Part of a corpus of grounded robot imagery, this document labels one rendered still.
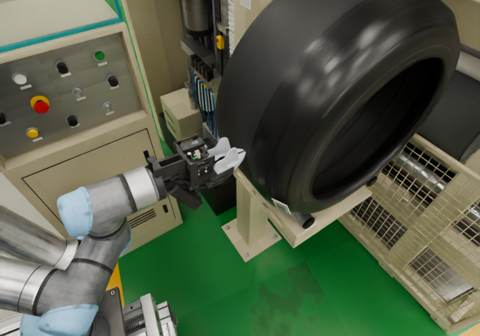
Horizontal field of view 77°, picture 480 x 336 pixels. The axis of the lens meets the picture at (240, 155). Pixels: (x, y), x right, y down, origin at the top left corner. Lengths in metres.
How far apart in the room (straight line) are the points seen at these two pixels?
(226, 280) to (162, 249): 0.42
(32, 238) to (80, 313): 0.32
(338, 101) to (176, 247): 1.53
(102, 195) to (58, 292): 0.17
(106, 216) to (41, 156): 0.76
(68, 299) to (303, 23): 0.62
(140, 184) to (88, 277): 0.18
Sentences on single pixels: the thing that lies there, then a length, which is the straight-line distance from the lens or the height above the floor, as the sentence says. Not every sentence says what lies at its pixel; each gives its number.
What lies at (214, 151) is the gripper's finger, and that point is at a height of 1.23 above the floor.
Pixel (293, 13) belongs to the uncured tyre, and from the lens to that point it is 0.65.
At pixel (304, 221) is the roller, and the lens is 0.92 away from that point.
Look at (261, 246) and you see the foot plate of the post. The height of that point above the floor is 0.01.
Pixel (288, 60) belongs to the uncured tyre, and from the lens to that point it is 0.58.
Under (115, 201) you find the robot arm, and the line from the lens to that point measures 0.54.
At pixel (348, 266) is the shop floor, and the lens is 1.93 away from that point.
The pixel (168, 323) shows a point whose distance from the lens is 1.54.
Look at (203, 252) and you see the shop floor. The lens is 1.87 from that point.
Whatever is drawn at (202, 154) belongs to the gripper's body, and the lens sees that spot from 0.57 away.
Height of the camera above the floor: 1.70
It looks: 49 degrees down
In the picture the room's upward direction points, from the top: straight up
